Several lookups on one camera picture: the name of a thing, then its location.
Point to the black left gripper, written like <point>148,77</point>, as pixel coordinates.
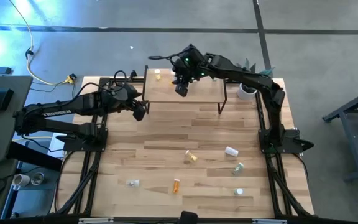
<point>121,96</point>

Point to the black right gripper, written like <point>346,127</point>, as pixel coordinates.
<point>186,67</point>

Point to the pale yellow pill bottle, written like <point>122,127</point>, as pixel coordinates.
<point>190,156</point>

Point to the clear plastic jar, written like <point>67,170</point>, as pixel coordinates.
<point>133,183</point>

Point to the white plastic jar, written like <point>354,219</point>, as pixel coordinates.
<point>231,151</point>

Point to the clear vial with red pill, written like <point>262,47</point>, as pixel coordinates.
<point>238,168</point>

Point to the small green pill bottle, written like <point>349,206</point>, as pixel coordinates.
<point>238,191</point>

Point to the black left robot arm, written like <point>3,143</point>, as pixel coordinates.
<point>54,112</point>

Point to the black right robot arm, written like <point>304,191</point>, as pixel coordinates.
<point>247,77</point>

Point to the wooden shelf black legs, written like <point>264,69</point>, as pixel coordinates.
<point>197,93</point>

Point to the white plant pot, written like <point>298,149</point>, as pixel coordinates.
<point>242,93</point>

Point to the green snake plant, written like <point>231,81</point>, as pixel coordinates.
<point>253,68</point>

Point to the orange pill bottle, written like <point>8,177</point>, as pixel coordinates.
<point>176,186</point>

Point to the glass cup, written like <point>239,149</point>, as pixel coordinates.
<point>37,179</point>

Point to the white cup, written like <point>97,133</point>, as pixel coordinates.
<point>22,180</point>

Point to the grey metal table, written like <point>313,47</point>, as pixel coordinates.
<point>350,143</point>

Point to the black table-level camera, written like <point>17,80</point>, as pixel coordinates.
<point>188,217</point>

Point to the silver bracket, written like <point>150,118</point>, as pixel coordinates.
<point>269,221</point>
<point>95,220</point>

